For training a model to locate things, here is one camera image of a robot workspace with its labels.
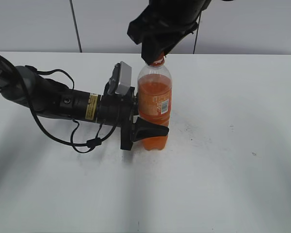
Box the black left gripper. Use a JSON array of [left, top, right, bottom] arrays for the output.
[[96, 86, 169, 150]]

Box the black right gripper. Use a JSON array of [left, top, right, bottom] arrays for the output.
[[127, 0, 199, 66]]

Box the orange bottle cap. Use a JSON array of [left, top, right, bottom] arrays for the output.
[[149, 52, 164, 67]]

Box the orange drink plastic bottle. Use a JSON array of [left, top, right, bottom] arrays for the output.
[[137, 59, 173, 151]]

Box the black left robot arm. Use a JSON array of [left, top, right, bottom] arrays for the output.
[[0, 55, 169, 150]]

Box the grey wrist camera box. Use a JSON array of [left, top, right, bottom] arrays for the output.
[[107, 61, 132, 96]]

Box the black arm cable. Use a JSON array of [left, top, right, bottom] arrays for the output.
[[0, 69, 117, 154]]

